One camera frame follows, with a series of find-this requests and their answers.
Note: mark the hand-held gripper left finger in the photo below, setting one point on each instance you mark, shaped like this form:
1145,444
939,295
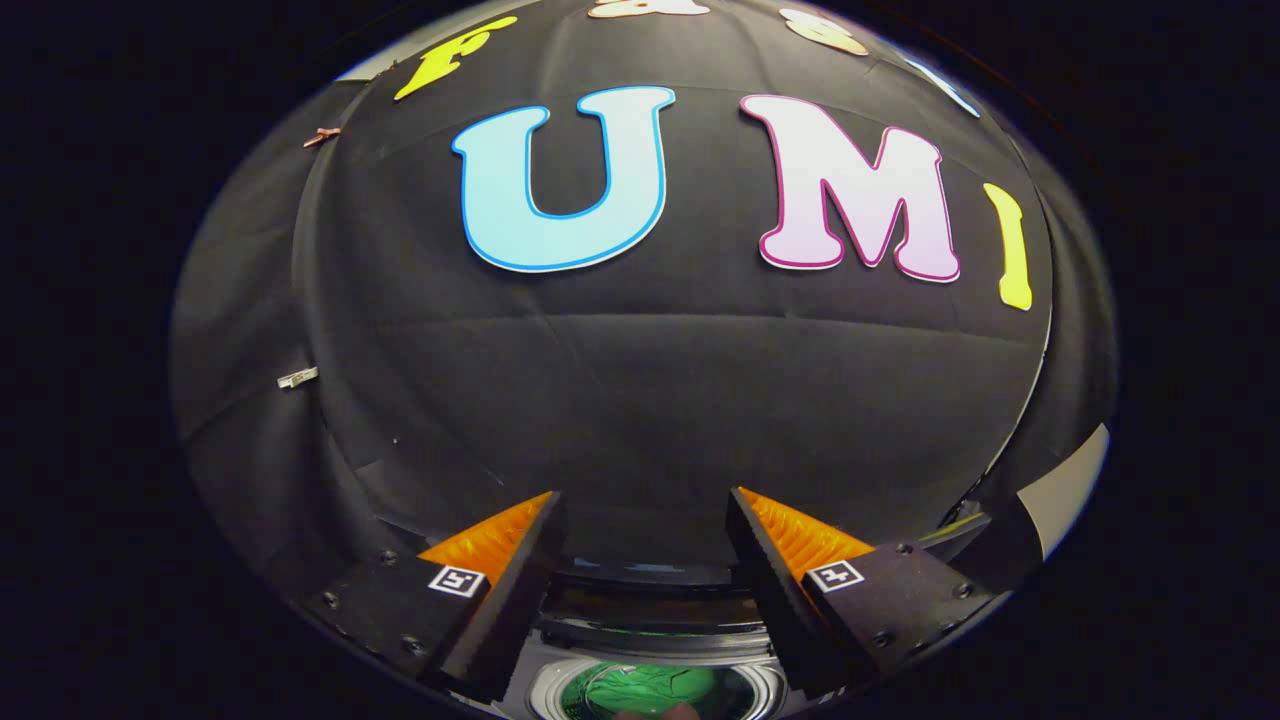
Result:
515,600

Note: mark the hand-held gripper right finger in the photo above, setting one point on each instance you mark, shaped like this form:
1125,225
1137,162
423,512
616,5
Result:
775,600

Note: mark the dark grey washing machine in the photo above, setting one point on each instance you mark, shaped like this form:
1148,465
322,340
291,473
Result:
650,625

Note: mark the green polo shirt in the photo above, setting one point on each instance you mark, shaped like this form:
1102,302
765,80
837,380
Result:
650,688

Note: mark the black backdrop cloth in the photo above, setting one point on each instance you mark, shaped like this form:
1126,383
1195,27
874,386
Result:
650,400

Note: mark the white clip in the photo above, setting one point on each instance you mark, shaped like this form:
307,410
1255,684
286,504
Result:
297,377

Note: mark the grey cabinet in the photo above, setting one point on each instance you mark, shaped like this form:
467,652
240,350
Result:
1070,490

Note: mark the copper clip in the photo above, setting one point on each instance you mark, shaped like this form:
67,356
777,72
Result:
321,136

